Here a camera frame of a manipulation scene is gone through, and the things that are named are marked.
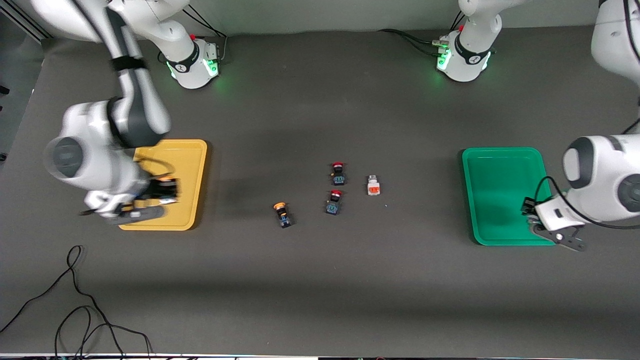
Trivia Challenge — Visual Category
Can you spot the yellow cap black push button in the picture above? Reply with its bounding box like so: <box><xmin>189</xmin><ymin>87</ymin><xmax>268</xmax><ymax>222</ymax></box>
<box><xmin>158</xmin><ymin>175</ymin><xmax>180</xmax><ymax>200</ymax></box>
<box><xmin>273</xmin><ymin>201</ymin><xmax>293</xmax><ymax>229</ymax></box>

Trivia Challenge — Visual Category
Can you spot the green plastic tray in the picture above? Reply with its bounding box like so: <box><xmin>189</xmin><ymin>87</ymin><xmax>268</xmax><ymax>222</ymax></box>
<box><xmin>461</xmin><ymin>146</ymin><xmax>557</xmax><ymax>247</ymax></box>

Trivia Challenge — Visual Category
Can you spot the yellow plastic tray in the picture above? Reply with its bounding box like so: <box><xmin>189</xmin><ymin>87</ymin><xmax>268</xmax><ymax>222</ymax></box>
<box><xmin>118</xmin><ymin>139</ymin><xmax>208</xmax><ymax>232</ymax></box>

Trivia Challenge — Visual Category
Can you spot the dark grey table mat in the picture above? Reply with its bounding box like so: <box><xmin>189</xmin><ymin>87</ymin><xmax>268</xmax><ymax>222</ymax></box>
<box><xmin>0</xmin><ymin>22</ymin><xmax>640</xmax><ymax>357</ymax></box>

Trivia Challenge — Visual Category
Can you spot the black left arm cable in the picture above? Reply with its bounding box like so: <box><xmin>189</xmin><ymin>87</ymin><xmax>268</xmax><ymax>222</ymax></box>
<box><xmin>534</xmin><ymin>0</ymin><xmax>640</xmax><ymax>230</ymax></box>

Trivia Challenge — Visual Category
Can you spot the thin black floor cable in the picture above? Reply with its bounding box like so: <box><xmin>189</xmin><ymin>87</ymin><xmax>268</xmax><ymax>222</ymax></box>
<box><xmin>54</xmin><ymin>305</ymin><xmax>126</xmax><ymax>360</ymax></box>
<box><xmin>0</xmin><ymin>245</ymin><xmax>153</xmax><ymax>360</ymax></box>

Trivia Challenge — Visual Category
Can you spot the black right arm strap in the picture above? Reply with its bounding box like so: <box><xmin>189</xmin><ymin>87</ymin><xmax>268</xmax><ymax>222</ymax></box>
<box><xmin>111</xmin><ymin>56</ymin><xmax>147</xmax><ymax>72</ymax></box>

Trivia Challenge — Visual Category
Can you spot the black right base cable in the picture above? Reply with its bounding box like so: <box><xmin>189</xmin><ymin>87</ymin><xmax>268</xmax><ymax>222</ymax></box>
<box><xmin>181</xmin><ymin>5</ymin><xmax>229</xmax><ymax>65</ymax></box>

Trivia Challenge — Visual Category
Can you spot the black base cable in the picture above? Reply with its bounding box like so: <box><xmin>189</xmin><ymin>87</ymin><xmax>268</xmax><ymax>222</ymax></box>
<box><xmin>181</xmin><ymin>5</ymin><xmax>229</xmax><ymax>65</ymax></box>
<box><xmin>377</xmin><ymin>28</ymin><xmax>446</xmax><ymax>57</ymax></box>

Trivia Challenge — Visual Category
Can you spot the grey aluminium frame rail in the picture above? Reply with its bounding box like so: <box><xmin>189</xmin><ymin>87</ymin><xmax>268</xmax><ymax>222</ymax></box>
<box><xmin>0</xmin><ymin>0</ymin><xmax>53</xmax><ymax>43</ymax></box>

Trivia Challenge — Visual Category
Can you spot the black left base cable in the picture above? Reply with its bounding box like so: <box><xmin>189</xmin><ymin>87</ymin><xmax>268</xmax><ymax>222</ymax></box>
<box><xmin>377</xmin><ymin>28</ymin><xmax>446</xmax><ymax>57</ymax></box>

